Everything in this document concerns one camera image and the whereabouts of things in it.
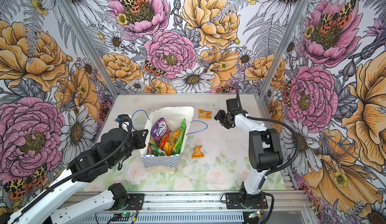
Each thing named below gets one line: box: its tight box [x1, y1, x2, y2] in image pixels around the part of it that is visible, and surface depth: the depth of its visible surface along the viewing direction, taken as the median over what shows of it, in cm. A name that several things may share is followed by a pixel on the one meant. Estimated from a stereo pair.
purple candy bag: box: [150, 117, 170, 144], surface depth 89 cm
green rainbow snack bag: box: [149, 143, 166, 157], surface depth 77 cm
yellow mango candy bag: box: [163, 129, 181, 156], surface depth 84 cm
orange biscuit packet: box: [197, 108, 213, 120], surface depth 110 cm
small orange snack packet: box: [191, 145, 205, 159], surface depth 91 cm
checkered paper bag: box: [139, 106, 195, 175], surface depth 80 cm
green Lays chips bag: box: [172, 118, 187, 156], surface depth 82 cm
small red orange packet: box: [159, 129, 170, 150], surface depth 84 cm
